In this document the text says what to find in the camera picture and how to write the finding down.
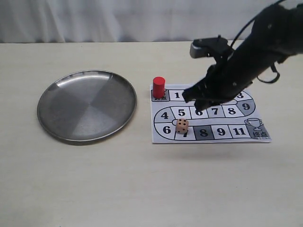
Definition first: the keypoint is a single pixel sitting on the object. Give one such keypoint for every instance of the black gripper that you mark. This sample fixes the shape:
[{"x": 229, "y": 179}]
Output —
[{"x": 231, "y": 74}]

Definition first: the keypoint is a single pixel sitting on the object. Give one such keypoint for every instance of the wooden die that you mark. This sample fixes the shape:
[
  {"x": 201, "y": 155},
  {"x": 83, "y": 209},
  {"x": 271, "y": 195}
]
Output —
[{"x": 182, "y": 126}]

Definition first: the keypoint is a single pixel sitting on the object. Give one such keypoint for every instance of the red cylinder game piece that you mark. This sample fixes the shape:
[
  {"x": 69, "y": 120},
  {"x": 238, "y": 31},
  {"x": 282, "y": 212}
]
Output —
[{"x": 158, "y": 87}]

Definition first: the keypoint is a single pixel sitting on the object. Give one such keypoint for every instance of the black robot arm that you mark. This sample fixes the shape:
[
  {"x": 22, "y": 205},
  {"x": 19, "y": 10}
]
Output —
[{"x": 276, "y": 34}]

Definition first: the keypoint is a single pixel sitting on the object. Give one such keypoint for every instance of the paper game board sheet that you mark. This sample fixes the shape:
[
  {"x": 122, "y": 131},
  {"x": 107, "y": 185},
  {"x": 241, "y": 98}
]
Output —
[{"x": 235, "y": 121}]

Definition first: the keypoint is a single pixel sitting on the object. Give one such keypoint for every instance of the round stainless steel plate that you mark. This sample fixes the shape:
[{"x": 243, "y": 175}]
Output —
[{"x": 86, "y": 106}]

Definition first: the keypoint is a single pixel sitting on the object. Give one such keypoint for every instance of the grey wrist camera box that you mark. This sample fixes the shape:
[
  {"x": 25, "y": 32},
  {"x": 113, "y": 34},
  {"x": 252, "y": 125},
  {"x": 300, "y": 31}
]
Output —
[{"x": 215, "y": 47}]

